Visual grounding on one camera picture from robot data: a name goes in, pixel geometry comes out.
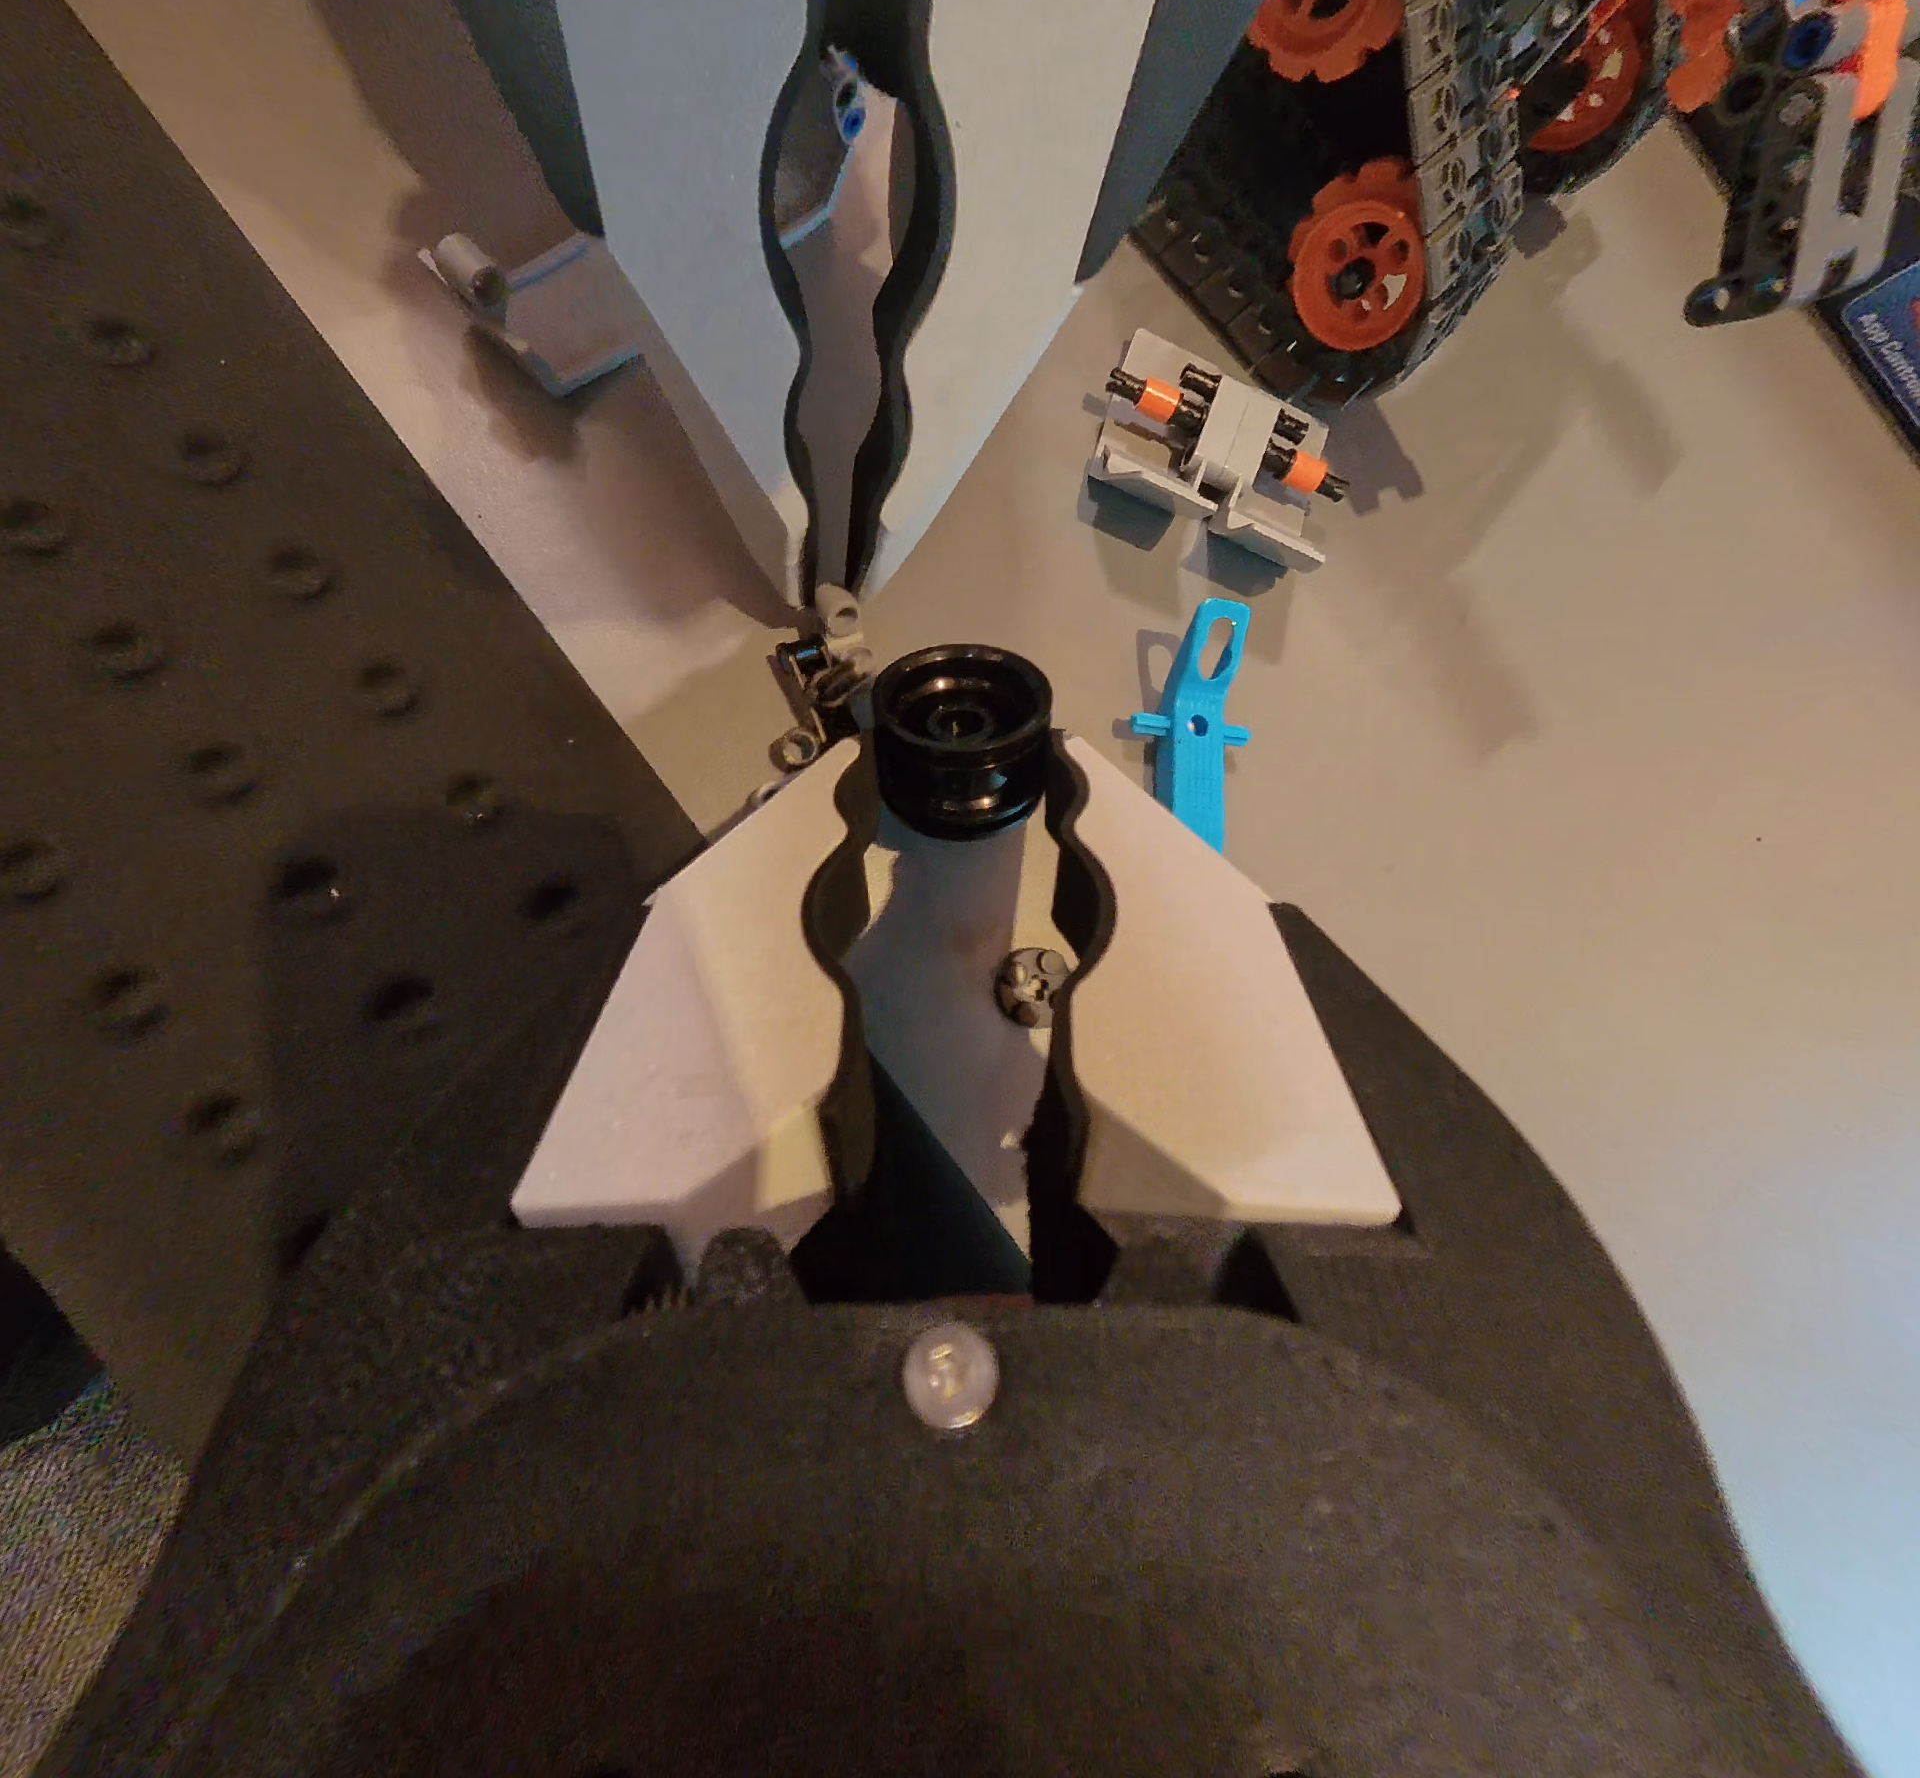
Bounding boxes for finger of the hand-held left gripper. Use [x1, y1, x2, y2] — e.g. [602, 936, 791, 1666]
[521, 0, 846, 598]
[851, 0, 1206, 598]

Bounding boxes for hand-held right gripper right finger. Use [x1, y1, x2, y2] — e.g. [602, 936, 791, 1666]
[1042, 733, 1403, 1240]

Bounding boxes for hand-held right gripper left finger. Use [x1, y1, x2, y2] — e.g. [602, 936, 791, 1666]
[511, 735, 887, 1248]

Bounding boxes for grey curved panel blue stud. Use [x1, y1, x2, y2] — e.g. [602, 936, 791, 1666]
[775, 44, 902, 255]

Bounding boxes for black toy wheel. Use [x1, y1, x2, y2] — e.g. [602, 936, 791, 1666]
[870, 642, 1055, 843]

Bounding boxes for small grey black connector assembly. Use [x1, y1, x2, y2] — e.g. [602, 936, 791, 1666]
[756, 582, 880, 783]

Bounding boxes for grey curved toy panel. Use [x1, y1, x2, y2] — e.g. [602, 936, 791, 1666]
[415, 231, 650, 400]

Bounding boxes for blue brick separator tool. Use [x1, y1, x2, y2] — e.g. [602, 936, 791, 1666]
[1128, 597, 1254, 859]

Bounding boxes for grey orange tracked toy robot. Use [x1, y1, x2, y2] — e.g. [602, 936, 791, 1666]
[1132, 0, 1920, 409]

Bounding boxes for grey panel assembly orange bushes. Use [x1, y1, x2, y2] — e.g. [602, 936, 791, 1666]
[1079, 327, 1352, 571]

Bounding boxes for black perforated panel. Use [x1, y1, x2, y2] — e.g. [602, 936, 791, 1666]
[0, 0, 709, 1467]

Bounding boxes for blue toy product box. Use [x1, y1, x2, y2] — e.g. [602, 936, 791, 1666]
[1806, 241, 1920, 468]

